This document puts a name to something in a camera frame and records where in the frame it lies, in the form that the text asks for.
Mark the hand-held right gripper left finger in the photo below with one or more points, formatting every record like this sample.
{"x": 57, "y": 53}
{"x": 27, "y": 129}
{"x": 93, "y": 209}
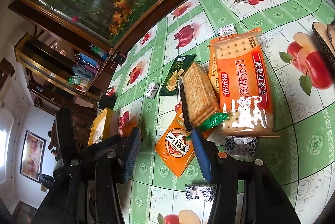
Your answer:
{"x": 130, "y": 158}

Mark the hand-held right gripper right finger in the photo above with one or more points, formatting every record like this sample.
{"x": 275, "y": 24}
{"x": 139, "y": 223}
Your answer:
{"x": 202, "y": 158}

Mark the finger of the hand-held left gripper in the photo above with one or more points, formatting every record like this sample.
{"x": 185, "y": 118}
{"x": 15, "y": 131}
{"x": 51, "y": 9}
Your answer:
{"x": 65, "y": 132}

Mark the small orange round-logo packet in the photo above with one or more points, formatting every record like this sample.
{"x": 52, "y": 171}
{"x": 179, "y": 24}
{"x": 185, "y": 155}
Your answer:
{"x": 175, "y": 153}

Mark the yellow snack box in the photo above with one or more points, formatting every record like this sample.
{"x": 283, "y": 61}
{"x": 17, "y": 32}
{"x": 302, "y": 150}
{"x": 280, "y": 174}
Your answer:
{"x": 100, "y": 124}

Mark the clear cracker packet green end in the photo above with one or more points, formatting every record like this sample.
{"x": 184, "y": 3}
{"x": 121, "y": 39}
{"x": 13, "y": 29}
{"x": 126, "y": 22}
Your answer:
{"x": 200, "y": 93}

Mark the large orange cracker packet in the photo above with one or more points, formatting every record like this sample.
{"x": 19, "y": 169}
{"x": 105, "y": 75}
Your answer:
{"x": 243, "y": 82}

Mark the black and white patterned candy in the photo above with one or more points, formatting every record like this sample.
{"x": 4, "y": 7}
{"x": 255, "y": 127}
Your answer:
{"x": 240, "y": 146}
{"x": 199, "y": 192}

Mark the black box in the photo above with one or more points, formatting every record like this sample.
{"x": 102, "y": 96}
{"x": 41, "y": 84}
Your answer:
{"x": 106, "y": 103}

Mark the small white candy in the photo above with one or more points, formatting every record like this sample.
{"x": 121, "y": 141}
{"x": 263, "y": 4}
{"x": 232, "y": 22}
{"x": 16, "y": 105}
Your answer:
{"x": 152, "y": 91}

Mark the blue bottle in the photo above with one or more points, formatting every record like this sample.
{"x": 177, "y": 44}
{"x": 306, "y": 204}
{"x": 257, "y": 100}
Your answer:
{"x": 84, "y": 58}

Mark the wooden shelf cabinet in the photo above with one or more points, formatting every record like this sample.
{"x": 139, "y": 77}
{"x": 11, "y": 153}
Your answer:
{"x": 39, "y": 56}

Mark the yellow-orange snack packet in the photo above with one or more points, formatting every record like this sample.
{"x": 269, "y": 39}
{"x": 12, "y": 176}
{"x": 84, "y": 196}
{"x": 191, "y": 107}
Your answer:
{"x": 213, "y": 74}

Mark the dark green biscuit packet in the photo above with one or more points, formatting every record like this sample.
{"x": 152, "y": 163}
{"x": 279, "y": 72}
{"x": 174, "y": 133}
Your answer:
{"x": 174, "y": 77}

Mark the green bottle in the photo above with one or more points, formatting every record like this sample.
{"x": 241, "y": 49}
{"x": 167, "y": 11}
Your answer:
{"x": 98, "y": 50}

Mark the small black object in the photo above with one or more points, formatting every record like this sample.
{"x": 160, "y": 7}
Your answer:
{"x": 119, "y": 58}

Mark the white and green candy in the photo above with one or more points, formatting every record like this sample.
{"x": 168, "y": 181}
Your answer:
{"x": 225, "y": 30}

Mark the framed wall painting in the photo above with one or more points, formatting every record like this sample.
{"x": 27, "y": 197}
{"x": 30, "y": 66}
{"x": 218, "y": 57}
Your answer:
{"x": 32, "y": 156}

